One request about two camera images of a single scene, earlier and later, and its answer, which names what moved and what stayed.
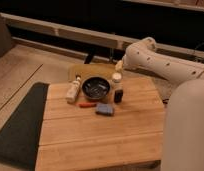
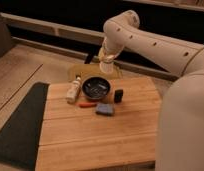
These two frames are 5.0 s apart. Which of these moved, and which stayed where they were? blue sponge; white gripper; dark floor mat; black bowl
Moved: white gripper
Stayed: dark floor mat; blue sponge; black bowl
